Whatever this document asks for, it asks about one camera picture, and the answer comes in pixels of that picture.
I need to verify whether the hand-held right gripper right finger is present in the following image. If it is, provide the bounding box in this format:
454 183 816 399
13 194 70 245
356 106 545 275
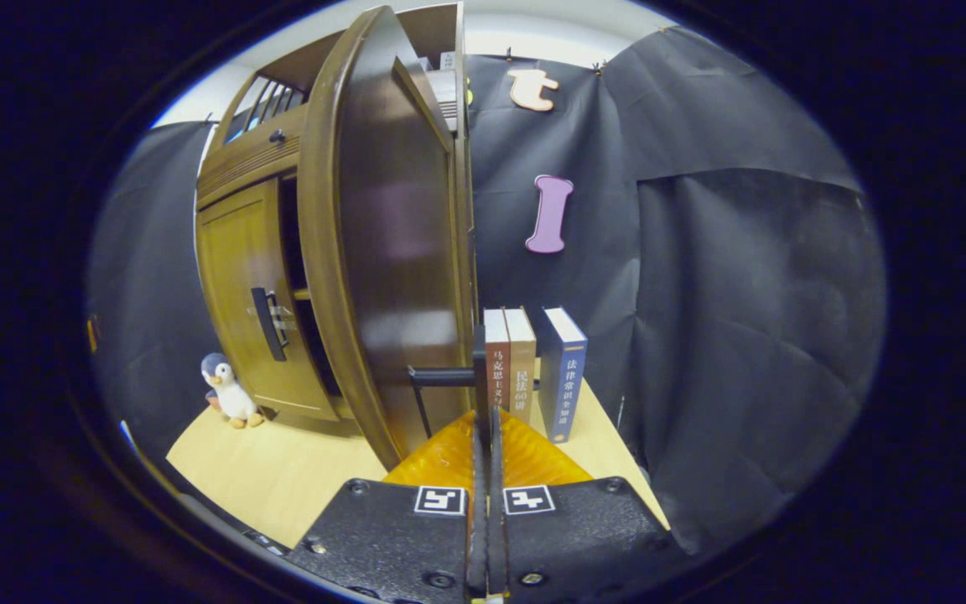
487 409 691 601

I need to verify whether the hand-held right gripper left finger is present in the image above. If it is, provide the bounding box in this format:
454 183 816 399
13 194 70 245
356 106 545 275
286 409 489 604

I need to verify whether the wooden cabinet door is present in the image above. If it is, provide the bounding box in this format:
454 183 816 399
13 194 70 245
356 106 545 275
297 4 486 471
196 178 341 422

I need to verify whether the brown wooden shoe cabinet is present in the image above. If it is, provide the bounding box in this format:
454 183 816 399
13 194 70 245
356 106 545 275
195 0 484 422

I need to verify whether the wooden cabinet drawer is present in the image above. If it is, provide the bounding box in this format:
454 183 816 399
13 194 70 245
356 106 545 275
196 105 309 211

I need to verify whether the blue book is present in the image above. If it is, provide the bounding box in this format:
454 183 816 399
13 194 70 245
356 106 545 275
540 306 589 445

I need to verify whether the beige book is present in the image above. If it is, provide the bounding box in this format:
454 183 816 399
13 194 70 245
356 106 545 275
504 307 538 425

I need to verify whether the red-brown book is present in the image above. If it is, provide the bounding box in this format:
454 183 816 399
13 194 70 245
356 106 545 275
483 308 512 414

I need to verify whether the penguin plush toy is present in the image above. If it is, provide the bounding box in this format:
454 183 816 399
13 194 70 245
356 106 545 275
200 352 266 430

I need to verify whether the black backdrop cloth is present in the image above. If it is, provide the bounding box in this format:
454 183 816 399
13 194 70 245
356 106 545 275
85 25 888 556

